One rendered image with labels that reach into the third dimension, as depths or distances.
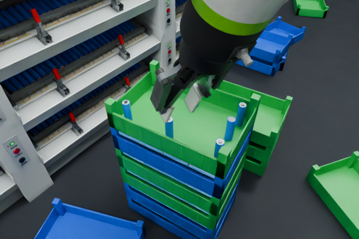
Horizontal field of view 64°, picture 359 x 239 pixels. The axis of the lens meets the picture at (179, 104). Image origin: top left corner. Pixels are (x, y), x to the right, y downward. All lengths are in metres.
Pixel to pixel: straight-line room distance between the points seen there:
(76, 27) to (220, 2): 0.70
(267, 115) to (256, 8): 0.86
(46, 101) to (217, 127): 0.55
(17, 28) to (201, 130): 0.56
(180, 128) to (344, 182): 0.72
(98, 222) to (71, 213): 0.10
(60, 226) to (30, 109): 0.38
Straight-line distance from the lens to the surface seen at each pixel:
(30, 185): 1.10
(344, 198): 1.18
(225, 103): 0.73
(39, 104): 0.98
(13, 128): 0.93
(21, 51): 0.87
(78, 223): 1.05
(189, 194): 0.73
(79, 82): 1.02
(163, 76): 0.39
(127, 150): 0.74
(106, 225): 1.02
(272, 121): 1.09
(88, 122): 1.13
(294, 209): 1.09
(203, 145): 0.66
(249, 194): 1.08
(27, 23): 0.91
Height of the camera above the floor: 0.91
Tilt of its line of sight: 42 degrees down
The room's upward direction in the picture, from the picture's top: straight up
